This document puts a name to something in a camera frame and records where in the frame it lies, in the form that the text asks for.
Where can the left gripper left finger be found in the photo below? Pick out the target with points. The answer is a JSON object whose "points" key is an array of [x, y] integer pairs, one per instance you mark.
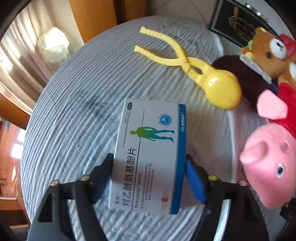
{"points": [[62, 203]]}

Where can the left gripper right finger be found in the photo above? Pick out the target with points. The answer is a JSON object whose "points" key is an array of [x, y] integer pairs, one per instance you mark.
{"points": [[230, 210]]}

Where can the white blue paracetamol box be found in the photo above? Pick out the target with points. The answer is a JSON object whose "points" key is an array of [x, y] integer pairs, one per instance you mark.
{"points": [[149, 160]]}

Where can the red dress pig plush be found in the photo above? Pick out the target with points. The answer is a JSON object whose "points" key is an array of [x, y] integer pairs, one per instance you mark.
{"points": [[268, 157]]}

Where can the white striped table cloth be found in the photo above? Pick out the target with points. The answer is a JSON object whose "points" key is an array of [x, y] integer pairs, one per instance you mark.
{"points": [[75, 122]]}

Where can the yellow snowball maker tongs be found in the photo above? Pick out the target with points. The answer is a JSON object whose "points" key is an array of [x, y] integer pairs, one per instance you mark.
{"points": [[221, 87]]}

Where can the brown teddy bear plush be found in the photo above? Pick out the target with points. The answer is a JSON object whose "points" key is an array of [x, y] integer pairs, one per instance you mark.
{"points": [[270, 54]]}

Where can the white plastic bag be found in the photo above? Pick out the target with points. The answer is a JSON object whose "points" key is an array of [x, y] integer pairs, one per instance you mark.
{"points": [[54, 47]]}

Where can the red bear-shaped plastic case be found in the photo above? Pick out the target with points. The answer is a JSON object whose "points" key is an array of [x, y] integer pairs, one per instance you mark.
{"points": [[290, 44]]}

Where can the dark green gift box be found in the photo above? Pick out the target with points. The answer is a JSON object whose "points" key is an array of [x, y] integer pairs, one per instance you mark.
{"points": [[236, 22]]}

